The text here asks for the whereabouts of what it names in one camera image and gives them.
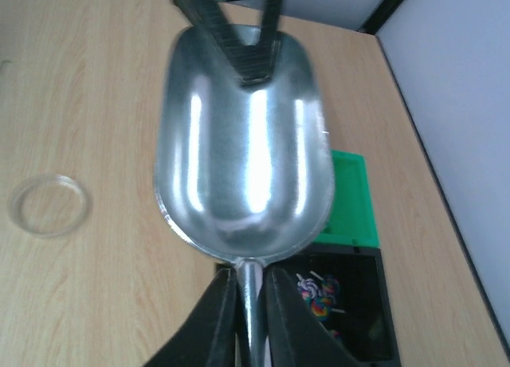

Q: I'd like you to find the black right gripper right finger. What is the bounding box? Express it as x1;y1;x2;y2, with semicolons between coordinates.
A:
264;266;359;366

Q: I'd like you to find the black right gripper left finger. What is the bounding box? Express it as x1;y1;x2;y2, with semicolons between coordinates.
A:
145;267;237;367

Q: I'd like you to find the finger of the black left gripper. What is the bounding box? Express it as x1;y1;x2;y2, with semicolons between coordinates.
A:
172;0;283;86

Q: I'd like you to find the metal scoop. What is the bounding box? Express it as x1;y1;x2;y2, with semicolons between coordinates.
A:
154;27;335;366

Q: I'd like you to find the green bin with gummy candies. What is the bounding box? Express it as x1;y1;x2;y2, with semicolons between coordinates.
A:
315;150;379;248

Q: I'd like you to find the black bin with lollipops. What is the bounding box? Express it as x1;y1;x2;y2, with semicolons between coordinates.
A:
280;244;402;366

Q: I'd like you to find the clear jar lid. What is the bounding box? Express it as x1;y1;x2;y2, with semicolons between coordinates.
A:
7;174;92;239

